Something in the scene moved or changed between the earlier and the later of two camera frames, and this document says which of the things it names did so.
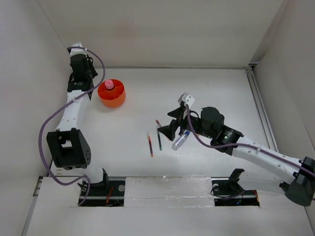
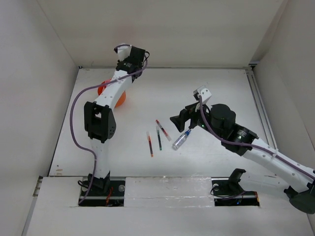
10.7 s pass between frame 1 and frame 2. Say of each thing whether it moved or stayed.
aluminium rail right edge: stayed
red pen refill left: stayed
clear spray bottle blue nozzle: stayed
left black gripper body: moved
